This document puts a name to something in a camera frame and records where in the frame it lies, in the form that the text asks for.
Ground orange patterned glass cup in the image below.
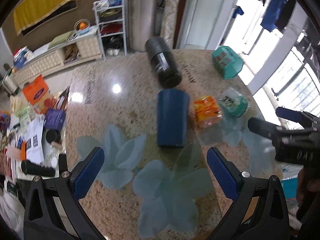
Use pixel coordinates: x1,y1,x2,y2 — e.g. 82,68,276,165
193,96,222,128

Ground dark blue cup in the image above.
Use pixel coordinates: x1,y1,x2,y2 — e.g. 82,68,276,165
157,88,189,148

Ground clear green glass cup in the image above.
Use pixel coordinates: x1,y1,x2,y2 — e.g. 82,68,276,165
218,88,249,118

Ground purple blue box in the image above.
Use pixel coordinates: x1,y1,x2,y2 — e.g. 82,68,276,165
44,109,66,131

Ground teal hexagonal tin box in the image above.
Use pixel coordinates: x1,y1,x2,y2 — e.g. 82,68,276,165
212,46,244,80

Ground orange paper bag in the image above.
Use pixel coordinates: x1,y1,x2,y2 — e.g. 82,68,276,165
22,75,49,105

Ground blue hanging clothes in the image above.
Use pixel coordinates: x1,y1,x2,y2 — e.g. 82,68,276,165
260,0,287,33

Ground black thermos bottle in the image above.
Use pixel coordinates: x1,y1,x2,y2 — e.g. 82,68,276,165
145,36,182,89

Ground cream low cabinet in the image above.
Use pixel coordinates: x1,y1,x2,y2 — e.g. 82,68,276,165
11,25,102,87

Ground bowl with oranges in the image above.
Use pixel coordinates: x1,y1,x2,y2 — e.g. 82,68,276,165
74,19,91,31

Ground white metal shelf rack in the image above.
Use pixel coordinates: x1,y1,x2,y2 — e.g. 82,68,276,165
93,0,127,58

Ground yellow cloth on wall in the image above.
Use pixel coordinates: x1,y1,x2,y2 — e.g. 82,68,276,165
13,0,78,35

